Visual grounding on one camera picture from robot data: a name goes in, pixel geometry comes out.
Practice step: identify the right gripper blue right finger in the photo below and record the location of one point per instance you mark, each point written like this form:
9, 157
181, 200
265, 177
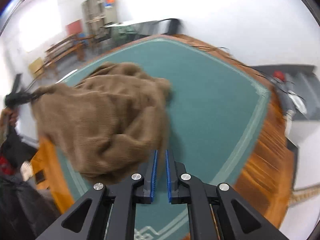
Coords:
177, 193

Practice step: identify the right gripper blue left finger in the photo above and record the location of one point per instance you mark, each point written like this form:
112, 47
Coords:
145, 192

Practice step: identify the brown fleece garment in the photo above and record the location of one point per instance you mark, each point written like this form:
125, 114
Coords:
107, 124

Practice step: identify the person's left hand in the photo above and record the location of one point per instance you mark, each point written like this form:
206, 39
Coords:
8, 116

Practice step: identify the green table mat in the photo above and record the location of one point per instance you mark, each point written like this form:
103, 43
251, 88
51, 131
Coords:
216, 111

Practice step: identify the wooden bench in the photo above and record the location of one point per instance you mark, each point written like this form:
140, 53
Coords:
70, 44

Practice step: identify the red chair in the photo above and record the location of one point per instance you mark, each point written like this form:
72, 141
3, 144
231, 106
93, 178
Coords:
74, 28

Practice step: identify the beige shelf cabinet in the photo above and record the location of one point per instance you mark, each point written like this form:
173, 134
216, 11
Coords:
98, 13

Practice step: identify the glass top side table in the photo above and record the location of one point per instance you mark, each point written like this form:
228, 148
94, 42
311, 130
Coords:
129, 31

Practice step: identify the red ball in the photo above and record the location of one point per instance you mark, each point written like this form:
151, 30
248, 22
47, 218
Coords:
279, 75

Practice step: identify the white object on stairs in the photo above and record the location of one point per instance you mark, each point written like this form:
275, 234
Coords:
298, 102

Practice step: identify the black metal chair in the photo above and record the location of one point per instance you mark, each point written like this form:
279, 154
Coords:
174, 27

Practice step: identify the wooden stick by wall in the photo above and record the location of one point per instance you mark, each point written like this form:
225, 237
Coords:
301, 195

